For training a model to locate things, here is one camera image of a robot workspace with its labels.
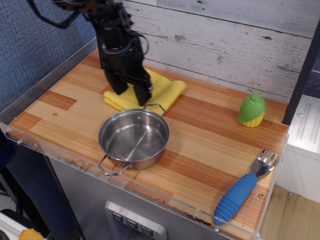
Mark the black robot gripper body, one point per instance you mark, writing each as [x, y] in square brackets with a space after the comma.
[126, 59]

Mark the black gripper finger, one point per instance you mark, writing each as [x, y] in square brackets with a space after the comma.
[115, 80]
[143, 93]

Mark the yellow cloth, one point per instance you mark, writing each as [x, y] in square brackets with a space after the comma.
[165, 93]

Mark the stainless steel pot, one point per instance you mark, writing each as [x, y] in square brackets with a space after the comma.
[134, 138]

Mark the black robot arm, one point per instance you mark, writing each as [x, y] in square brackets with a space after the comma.
[108, 17]

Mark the green yellow toy corn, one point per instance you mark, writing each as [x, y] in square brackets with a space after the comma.
[252, 111]

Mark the silver button control panel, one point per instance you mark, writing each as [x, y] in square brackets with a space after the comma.
[137, 226]

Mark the clear acrylic table guard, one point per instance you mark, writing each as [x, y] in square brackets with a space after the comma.
[207, 152]

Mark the yellow black object bottom left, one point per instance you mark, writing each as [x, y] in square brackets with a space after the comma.
[24, 234]

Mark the blue handled metal fork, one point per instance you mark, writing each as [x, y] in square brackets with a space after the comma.
[232, 201]

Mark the white aluminium side rail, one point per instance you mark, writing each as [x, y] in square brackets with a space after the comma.
[304, 130]

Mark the black right frame post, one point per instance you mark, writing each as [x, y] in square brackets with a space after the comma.
[303, 77]

